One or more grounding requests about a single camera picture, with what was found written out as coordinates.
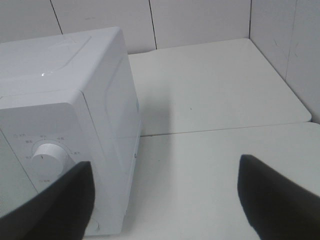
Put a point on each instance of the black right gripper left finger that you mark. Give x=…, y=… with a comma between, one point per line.
x=60, y=212

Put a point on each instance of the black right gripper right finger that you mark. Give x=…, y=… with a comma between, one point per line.
x=276, y=207

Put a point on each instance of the round white door button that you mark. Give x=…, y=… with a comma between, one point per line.
x=92, y=226

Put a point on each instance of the upper white power knob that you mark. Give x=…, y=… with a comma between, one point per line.
x=49, y=160

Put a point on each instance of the white microwave oven body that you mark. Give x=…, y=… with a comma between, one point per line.
x=75, y=91

